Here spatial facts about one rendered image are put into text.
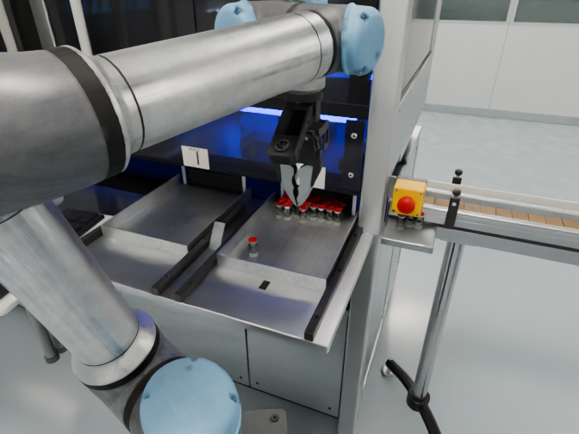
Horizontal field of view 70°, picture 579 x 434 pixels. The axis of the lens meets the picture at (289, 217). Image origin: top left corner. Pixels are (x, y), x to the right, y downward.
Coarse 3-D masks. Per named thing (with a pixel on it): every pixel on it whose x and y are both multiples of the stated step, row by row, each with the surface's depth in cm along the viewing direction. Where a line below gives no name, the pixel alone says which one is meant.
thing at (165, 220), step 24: (168, 192) 128; (192, 192) 128; (216, 192) 128; (120, 216) 110; (144, 216) 115; (168, 216) 115; (192, 216) 115; (216, 216) 115; (144, 240) 101; (168, 240) 98; (192, 240) 98
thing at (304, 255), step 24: (264, 216) 115; (240, 240) 104; (264, 240) 104; (288, 240) 104; (312, 240) 104; (336, 240) 104; (240, 264) 92; (264, 264) 90; (288, 264) 95; (312, 264) 95; (336, 264) 93; (312, 288) 88
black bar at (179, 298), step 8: (256, 208) 115; (208, 264) 92; (200, 272) 90; (208, 272) 92; (192, 280) 87; (200, 280) 89; (184, 288) 85; (192, 288) 87; (176, 296) 84; (184, 296) 85
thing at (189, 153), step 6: (186, 150) 116; (192, 150) 115; (198, 150) 114; (204, 150) 113; (186, 156) 117; (192, 156) 116; (198, 156) 115; (204, 156) 114; (186, 162) 118; (192, 162) 117; (204, 162) 115; (204, 168) 116
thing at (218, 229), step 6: (216, 222) 101; (216, 228) 101; (222, 228) 100; (216, 234) 101; (222, 234) 100; (210, 240) 101; (216, 240) 100; (210, 246) 101; (216, 246) 100; (204, 252) 99; (210, 252) 99; (204, 258) 97; (198, 264) 95; (192, 270) 93
